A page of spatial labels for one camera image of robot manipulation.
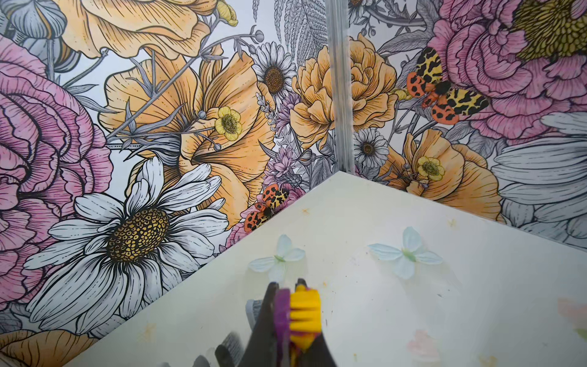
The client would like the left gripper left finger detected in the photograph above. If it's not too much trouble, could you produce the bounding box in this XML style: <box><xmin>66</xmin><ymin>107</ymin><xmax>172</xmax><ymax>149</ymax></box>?
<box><xmin>239</xmin><ymin>282</ymin><xmax>279</xmax><ymax>367</ymax></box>

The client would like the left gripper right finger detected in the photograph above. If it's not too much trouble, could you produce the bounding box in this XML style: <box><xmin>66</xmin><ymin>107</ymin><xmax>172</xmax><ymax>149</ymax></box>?
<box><xmin>295</xmin><ymin>278</ymin><xmax>336</xmax><ymax>366</ymax></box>

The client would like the purple toothbrush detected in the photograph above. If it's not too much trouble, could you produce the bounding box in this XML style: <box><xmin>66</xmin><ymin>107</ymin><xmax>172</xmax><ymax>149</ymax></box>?
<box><xmin>274</xmin><ymin>286</ymin><xmax>323</xmax><ymax>367</ymax></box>

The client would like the black toothbrush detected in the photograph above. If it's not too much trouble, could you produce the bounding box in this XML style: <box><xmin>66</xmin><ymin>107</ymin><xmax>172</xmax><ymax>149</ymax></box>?
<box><xmin>214</xmin><ymin>332</ymin><xmax>245</xmax><ymax>367</ymax></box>

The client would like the aluminium corner post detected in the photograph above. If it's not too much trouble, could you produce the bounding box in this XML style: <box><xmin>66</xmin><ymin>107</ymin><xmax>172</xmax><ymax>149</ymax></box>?
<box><xmin>326</xmin><ymin>0</ymin><xmax>355</xmax><ymax>174</ymax></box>

